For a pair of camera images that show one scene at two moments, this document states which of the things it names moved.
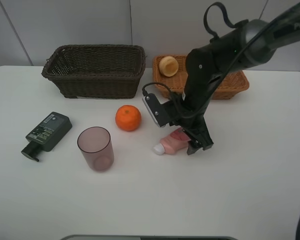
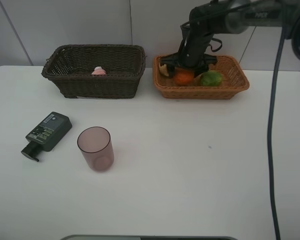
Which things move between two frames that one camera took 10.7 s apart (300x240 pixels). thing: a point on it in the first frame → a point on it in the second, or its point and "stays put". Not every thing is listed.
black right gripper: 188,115 → 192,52
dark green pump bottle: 45,135 stays put
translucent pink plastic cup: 95,144 stays put
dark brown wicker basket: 97,71 stays put
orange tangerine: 128,118 → 183,77
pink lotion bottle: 176,142 → 98,70
